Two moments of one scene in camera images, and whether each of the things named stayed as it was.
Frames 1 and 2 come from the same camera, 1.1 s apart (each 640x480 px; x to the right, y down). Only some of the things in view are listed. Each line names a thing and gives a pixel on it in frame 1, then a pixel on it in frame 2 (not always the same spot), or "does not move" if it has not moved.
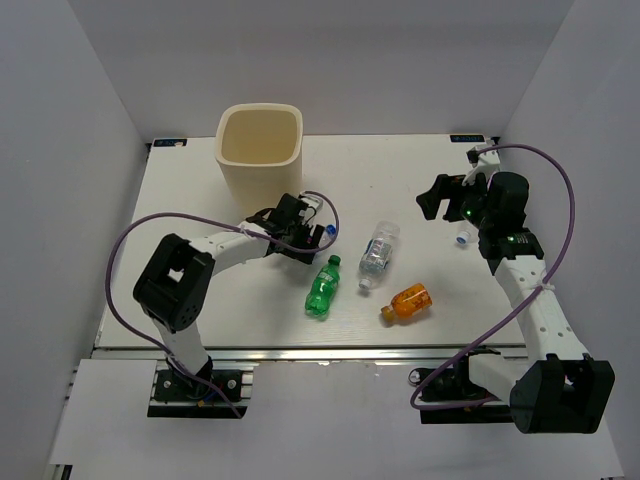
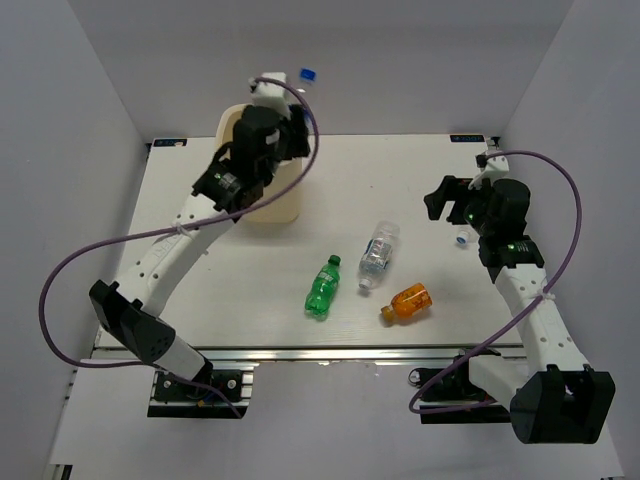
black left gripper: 316,234 → 296,141
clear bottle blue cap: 329,233 → 307,77
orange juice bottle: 409,302 does not move
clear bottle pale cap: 462,238 does not move
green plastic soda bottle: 317,301 does not move
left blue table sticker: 168,142 does not move
